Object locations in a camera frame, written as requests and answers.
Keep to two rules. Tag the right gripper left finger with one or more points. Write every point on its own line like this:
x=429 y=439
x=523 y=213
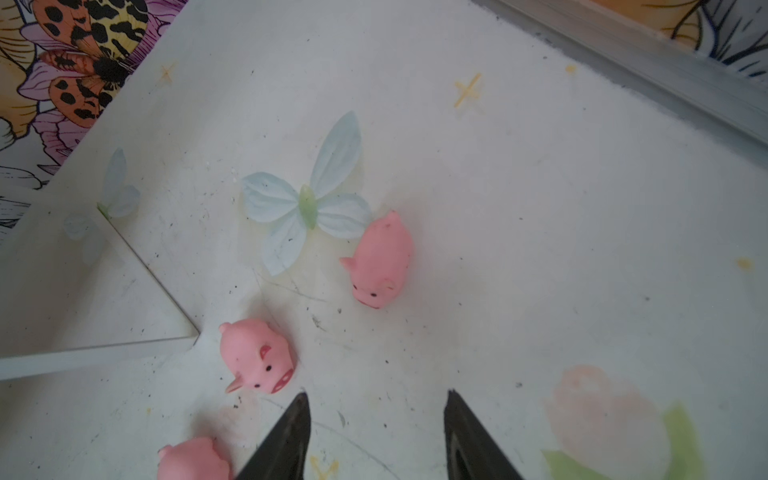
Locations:
x=282 y=454

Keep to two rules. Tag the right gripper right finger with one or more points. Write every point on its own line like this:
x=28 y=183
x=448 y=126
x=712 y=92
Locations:
x=471 y=453

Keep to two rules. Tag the pink toy pig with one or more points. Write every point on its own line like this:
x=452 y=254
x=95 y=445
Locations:
x=258 y=357
x=198 y=458
x=379 y=267

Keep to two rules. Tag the two-tier bamboo shelf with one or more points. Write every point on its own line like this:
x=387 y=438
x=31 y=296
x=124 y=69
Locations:
x=74 y=294

